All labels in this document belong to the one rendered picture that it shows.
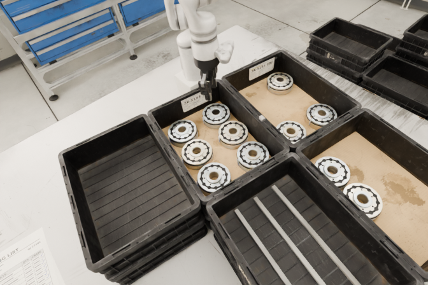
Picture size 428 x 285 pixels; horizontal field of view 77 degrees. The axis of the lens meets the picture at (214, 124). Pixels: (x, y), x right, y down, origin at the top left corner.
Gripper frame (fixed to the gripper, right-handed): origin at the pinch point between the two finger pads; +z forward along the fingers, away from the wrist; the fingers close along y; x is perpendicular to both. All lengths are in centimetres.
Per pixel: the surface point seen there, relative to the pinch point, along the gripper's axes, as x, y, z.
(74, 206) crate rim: -29, 42, 9
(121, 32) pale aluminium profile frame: -126, -137, 70
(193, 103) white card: -8.8, -4.7, 12.1
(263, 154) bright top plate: 19.2, 11.9, 14.0
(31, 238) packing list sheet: -53, 49, 30
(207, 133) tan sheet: -1.8, 4.4, 17.2
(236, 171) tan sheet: 11.4, 17.8, 17.2
